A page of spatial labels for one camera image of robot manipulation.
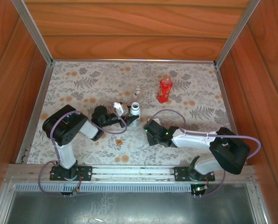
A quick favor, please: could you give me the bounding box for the grey slotted cable duct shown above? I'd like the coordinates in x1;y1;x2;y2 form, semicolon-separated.
12;183;249;194

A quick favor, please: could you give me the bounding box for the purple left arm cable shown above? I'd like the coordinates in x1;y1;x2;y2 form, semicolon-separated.
37;109;128;199

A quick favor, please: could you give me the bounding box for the thin red black wire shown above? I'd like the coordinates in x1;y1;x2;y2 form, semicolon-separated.
71;171;83;195
192;177;210;199

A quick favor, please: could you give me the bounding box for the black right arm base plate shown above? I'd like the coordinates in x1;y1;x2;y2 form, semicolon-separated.
173;166;216;182

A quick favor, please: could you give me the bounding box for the floral patterned tablecloth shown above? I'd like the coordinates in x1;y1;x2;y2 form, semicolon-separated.
26;61;242;165

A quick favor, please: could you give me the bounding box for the grey metal sheet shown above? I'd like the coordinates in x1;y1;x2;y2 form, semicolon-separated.
5;190;257;224

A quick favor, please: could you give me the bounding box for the red label plastic bottle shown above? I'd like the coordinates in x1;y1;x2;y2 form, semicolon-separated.
156;74;173;104

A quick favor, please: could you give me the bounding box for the white bottle with green label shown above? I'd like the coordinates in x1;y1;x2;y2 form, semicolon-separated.
128;102;142;128

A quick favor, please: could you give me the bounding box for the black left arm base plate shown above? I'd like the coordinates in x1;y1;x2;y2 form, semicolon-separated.
49;165;93;182

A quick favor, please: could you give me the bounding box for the small clear plastic bottle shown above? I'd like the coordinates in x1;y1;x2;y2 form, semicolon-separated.
134;85;144;105

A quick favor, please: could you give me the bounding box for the aluminium frame post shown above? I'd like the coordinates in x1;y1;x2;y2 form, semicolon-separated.
214;0;262;67
11;0;54;67

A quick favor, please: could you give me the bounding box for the long aluminium mounting rail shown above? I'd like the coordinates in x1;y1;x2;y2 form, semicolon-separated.
4;164;256;185

